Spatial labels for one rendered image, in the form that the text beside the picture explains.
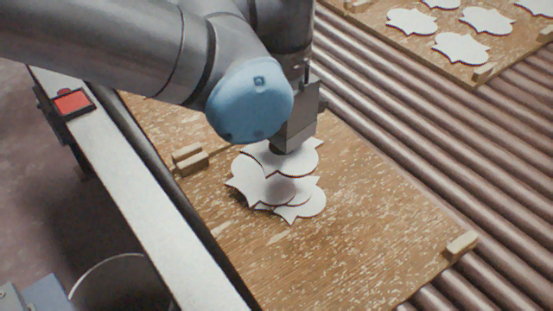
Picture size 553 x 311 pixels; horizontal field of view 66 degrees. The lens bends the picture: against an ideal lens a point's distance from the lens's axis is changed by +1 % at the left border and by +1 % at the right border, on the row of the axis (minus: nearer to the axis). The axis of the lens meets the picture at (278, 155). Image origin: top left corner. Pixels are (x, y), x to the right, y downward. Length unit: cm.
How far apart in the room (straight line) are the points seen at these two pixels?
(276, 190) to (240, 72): 41
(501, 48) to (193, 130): 79
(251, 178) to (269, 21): 34
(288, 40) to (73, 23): 27
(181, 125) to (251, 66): 56
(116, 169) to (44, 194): 134
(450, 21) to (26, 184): 189
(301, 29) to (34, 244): 171
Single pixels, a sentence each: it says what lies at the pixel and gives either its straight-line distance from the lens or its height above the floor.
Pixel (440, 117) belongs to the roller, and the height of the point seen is 92.
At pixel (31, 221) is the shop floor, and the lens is 212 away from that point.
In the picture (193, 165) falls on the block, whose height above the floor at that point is 96.
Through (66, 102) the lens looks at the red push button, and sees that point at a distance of 104.
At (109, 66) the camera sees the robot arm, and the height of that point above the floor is 136.
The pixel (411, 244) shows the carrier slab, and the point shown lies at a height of 94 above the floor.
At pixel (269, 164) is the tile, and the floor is 105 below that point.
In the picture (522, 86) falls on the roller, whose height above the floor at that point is 91.
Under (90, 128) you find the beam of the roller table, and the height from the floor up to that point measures 91.
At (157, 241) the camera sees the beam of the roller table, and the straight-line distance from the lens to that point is 74.
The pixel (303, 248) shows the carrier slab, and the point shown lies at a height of 94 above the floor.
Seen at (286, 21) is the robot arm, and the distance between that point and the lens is 49.
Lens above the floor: 153
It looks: 48 degrees down
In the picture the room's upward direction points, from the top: straight up
